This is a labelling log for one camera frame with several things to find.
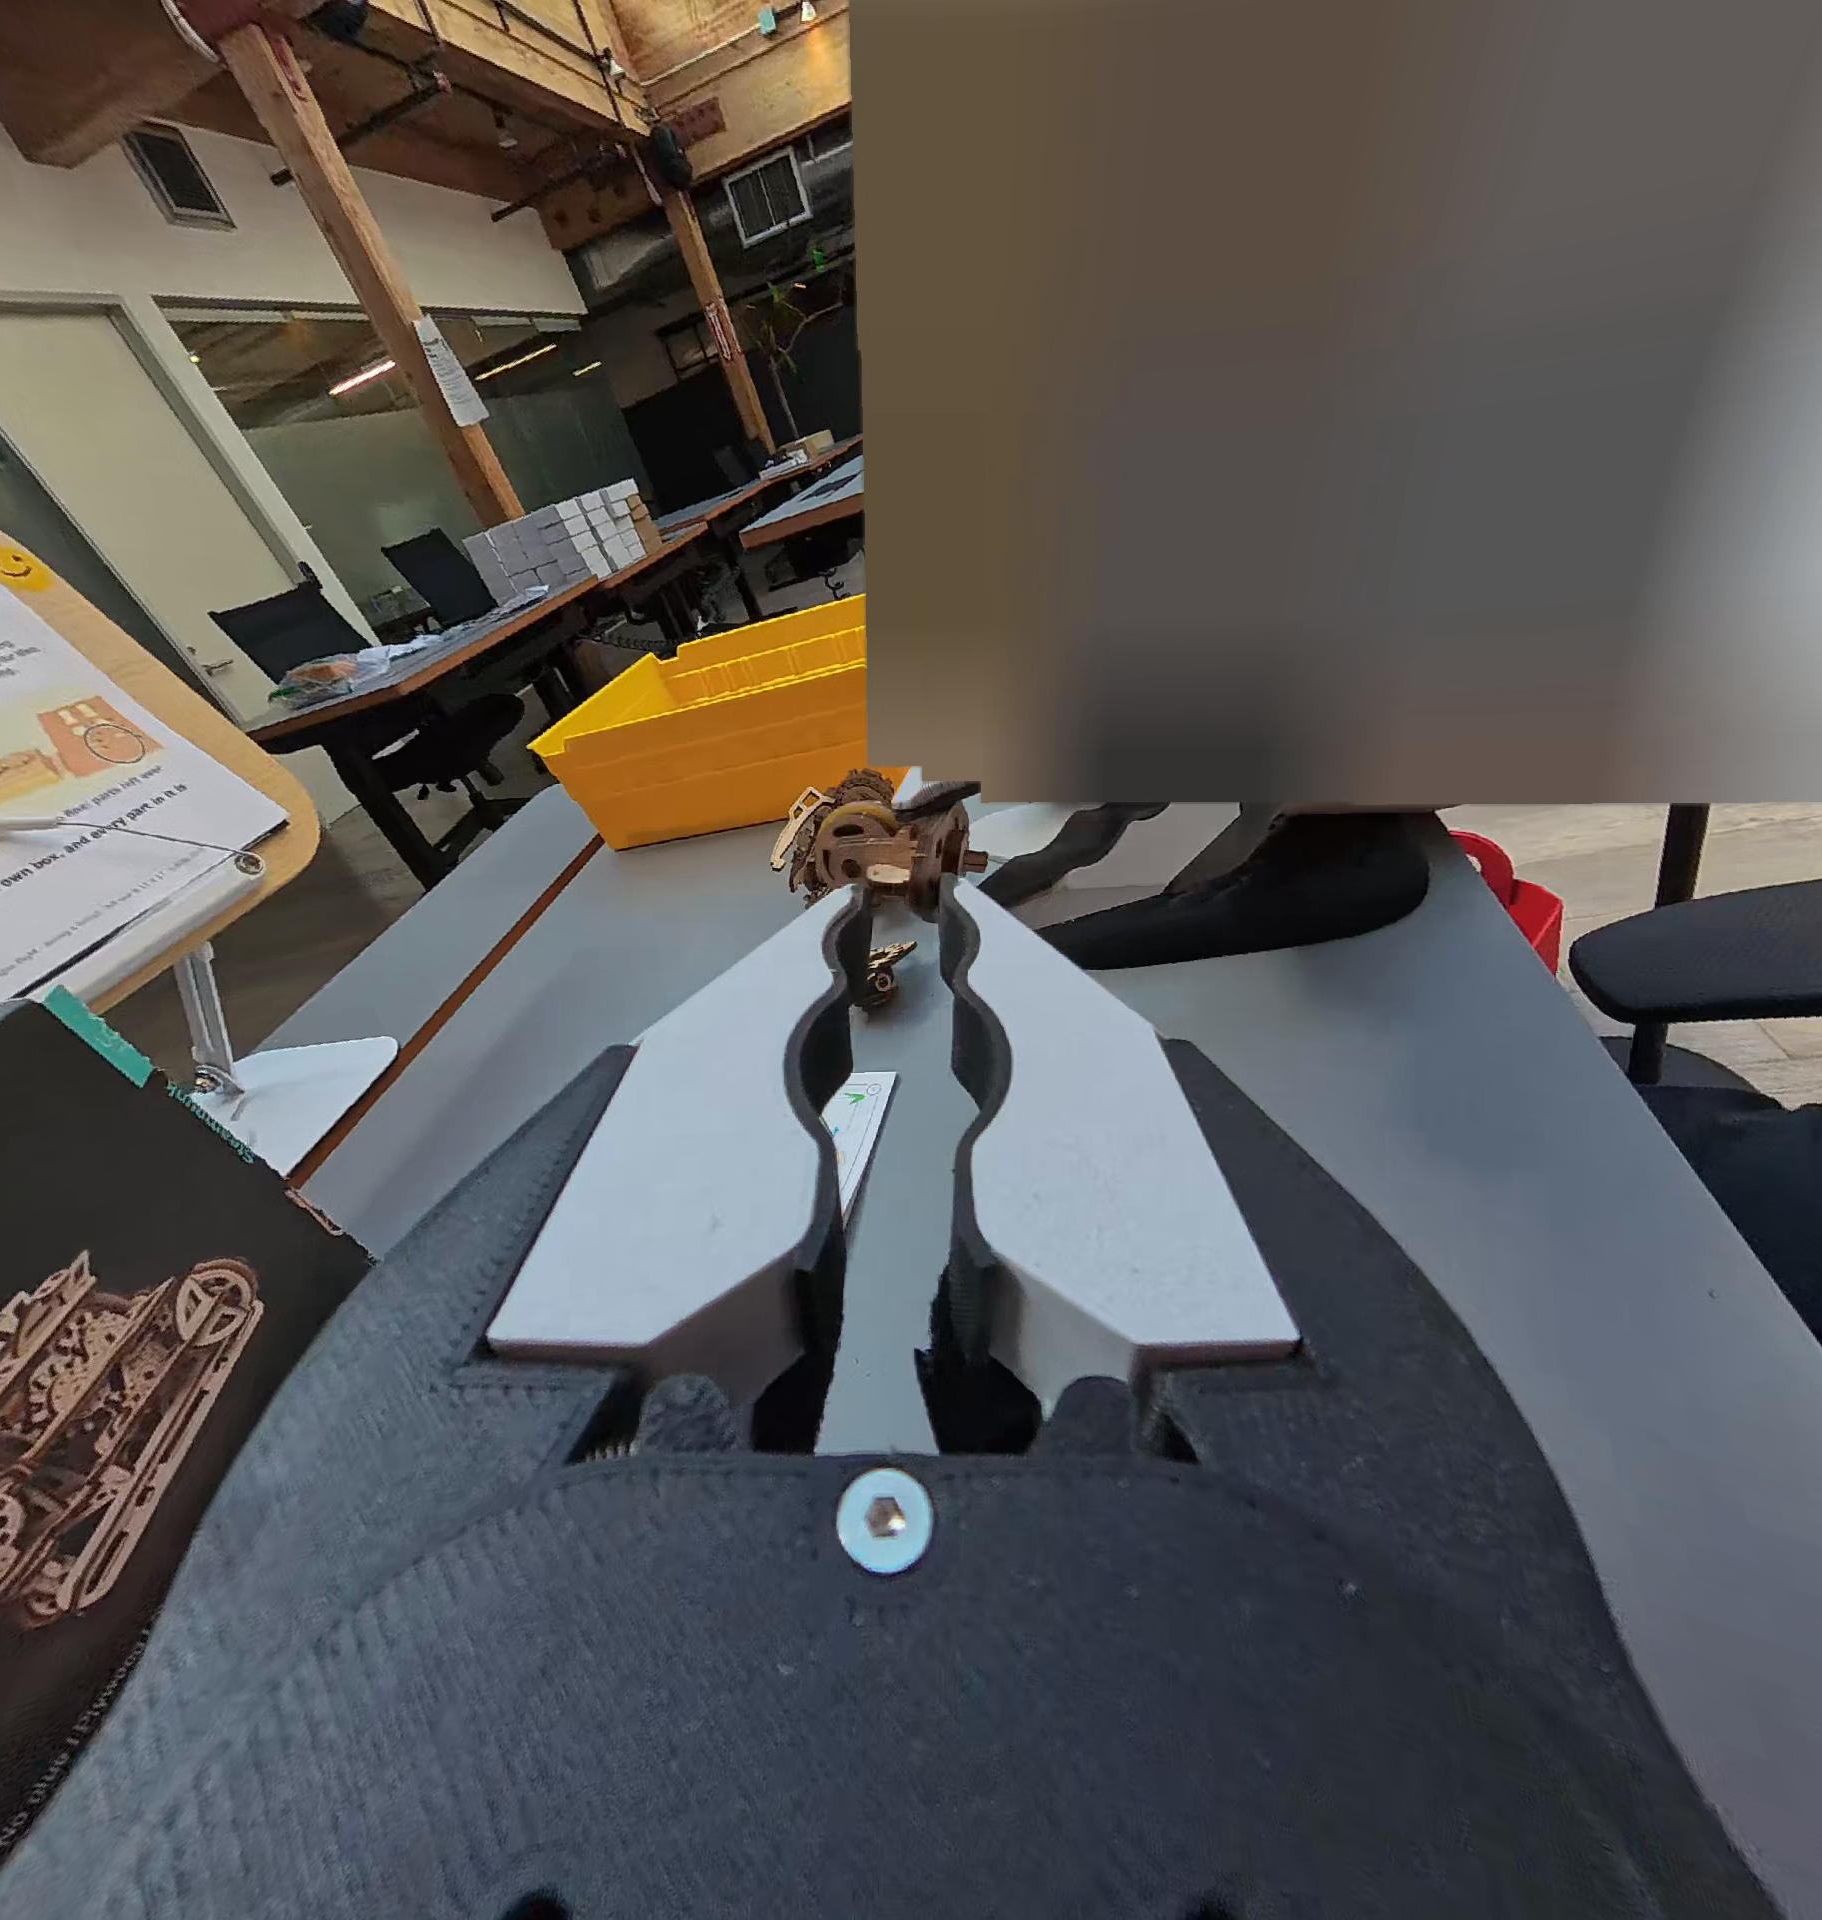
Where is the small wooden model assembly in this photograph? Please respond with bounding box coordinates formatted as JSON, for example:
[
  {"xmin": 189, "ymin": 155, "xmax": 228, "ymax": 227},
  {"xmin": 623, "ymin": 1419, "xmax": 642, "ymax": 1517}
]
[{"xmin": 809, "ymin": 783, "xmax": 990, "ymax": 917}]

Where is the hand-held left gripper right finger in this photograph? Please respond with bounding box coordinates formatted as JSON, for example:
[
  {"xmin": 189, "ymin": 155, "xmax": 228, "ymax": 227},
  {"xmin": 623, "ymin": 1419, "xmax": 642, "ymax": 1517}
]
[{"xmin": 931, "ymin": 879, "xmax": 1302, "ymax": 1398}]

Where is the black model kit box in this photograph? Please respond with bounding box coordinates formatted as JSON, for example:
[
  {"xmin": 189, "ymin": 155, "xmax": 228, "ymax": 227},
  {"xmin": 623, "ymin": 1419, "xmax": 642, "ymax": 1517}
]
[{"xmin": 0, "ymin": 984, "xmax": 383, "ymax": 1904}]

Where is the large wooden model frame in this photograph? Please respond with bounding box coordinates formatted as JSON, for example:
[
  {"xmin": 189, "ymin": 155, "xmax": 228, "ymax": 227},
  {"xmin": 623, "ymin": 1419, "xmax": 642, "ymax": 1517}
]
[{"xmin": 766, "ymin": 769, "xmax": 913, "ymax": 910}]

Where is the open instruction booklet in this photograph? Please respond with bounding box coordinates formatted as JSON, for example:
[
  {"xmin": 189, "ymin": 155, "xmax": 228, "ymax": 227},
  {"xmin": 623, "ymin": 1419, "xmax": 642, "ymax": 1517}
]
[{"xmin": 835, "ymin": 1070, "xmax": 900, "ymax": 1220}]

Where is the wooden pillar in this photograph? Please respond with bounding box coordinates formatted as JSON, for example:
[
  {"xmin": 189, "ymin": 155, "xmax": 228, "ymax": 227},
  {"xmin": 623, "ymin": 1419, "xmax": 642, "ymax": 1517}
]
[{"xmin": 213, "ymin": 27, "xmax": 527, "ymax": 526}]

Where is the dark background desk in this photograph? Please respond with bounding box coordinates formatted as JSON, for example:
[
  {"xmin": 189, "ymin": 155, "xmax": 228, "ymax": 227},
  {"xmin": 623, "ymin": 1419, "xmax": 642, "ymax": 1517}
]
[{"xmin": 246, "ymin": 519, "xmax": 718, "ymax": 890}]

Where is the stack of white boxes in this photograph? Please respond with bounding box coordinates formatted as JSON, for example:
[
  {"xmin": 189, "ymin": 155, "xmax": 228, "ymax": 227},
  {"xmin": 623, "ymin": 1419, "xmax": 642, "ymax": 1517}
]
[{"xmin": 463, "ymin": 477, "xmax": 657, "ymax": 613}]

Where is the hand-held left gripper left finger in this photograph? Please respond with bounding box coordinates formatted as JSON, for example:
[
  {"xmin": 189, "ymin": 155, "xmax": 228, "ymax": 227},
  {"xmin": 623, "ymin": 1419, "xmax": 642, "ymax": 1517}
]
[{"xmin": 484, "ymin": 883, "xmax": 870, "ymax": 1419}]

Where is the instruction sign stand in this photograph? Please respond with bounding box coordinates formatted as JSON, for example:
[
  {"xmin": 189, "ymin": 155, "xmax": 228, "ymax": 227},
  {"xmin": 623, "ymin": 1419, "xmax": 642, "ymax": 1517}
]
[{"xmin": 0, "ymin": 504, "xmax": 407, "ymax": 1184}]

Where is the yellow plastic bin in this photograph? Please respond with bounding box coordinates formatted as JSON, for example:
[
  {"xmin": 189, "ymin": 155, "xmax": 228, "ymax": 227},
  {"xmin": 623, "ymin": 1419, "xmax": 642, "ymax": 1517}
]
[{"xmin": 527, "ymin": 591, "xmax": 870, "ymax": 850}]

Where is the grey desk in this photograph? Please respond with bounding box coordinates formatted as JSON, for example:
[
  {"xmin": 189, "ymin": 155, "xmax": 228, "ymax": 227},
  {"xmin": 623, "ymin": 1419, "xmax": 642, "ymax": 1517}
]
[{"xmin": 247, "ymin": 783, "xmax": 1822, "ymax": 1920}]

